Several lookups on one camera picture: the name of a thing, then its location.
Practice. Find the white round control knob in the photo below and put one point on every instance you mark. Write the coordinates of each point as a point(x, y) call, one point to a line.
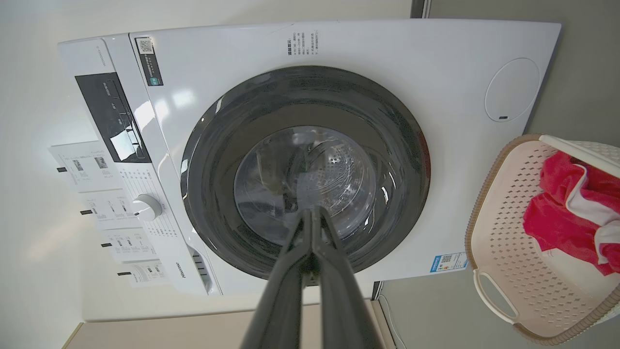
point(147, 207)

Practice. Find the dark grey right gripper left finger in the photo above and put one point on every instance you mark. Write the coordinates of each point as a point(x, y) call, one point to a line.
point(281, 300)

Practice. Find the dark round washing machine door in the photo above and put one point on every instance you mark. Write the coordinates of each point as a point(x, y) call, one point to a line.
point(232, 160)

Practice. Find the white front-load washing machine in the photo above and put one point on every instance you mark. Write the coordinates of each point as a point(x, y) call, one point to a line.
point(339, 68)

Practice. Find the white instruction paper sheet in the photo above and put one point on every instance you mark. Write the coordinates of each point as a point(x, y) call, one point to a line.
point(109, 208)
point(80, 167)
point(128, 245)
point(143, 272)

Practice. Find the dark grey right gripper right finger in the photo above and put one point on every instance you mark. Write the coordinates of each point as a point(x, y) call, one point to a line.
point(341, 300)

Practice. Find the cream perforated laundry basket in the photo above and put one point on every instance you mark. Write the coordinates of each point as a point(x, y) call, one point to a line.
point(503, 228)

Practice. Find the red and white garment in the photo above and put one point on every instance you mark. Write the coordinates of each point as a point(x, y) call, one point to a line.
point(562, 213)

